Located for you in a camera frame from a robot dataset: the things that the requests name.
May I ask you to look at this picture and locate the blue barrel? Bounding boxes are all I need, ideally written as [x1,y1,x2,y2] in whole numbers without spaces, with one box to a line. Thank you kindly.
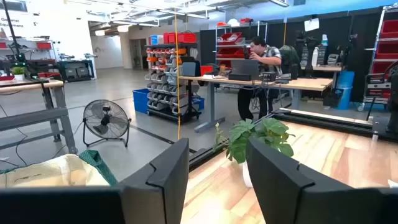
[335,70,355,110]

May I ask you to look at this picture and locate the small green potted plant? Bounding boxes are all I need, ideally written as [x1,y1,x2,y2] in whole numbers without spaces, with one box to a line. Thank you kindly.
[11,67,25,81]

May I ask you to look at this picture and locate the dark backpack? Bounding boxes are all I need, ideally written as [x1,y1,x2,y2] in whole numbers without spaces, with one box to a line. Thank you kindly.
[279,45,301,77]

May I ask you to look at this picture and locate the wire shelf with red bins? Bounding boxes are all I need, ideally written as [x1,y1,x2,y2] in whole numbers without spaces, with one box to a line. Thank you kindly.
[215,21,268,68]

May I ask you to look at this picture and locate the grey metal workbench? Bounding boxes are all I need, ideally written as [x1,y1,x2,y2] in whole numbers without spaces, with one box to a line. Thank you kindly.
[0,79,78,155]

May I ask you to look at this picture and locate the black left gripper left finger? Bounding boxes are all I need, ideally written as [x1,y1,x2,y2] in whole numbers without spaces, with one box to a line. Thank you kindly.
[119,138,190,224]

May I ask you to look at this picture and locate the metal rack with red bins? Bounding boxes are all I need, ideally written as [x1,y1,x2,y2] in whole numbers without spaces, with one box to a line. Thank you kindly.
[357,4,398,111]

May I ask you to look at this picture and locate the dark tool cart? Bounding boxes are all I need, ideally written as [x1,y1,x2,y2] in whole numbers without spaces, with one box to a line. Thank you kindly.
[58,53,96,83]

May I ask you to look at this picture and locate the blue plastic tote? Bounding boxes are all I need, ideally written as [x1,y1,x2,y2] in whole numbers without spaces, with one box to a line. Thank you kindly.
[132,88,150,114]

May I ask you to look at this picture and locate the red storage crates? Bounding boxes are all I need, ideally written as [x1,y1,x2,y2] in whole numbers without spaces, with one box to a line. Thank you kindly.
[164,32,198,44]

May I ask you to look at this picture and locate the black floor fan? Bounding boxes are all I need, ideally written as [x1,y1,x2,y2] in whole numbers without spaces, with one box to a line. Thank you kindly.
[82,99,132,148]

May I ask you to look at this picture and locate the person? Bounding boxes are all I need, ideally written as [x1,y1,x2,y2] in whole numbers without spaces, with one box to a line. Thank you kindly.
[238,36,284,121]

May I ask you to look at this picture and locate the wooden desk grey legs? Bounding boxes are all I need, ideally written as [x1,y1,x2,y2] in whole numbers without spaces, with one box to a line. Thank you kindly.
[178,75,334,133]

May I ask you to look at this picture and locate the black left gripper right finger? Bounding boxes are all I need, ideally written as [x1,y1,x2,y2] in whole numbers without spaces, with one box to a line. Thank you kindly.
[246,138,354,224]

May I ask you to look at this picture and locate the parts rack with small bins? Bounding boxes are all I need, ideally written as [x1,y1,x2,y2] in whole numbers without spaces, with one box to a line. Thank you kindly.
[144,43,202,124]

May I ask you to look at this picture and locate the green plant in white pot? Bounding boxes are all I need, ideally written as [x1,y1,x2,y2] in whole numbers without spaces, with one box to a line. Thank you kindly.
[213,117,295,189]

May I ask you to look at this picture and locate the yellow hanging power cable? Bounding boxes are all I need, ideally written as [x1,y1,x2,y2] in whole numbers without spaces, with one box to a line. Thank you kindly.
[173,12,182,141]

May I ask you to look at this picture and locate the beige gardening bag green trim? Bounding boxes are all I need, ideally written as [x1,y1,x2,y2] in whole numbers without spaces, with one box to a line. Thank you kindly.
[0,149,119,189]

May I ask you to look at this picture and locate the dark desk monitor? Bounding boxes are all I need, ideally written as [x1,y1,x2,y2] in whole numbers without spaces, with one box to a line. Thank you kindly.
[230,58,261,81]

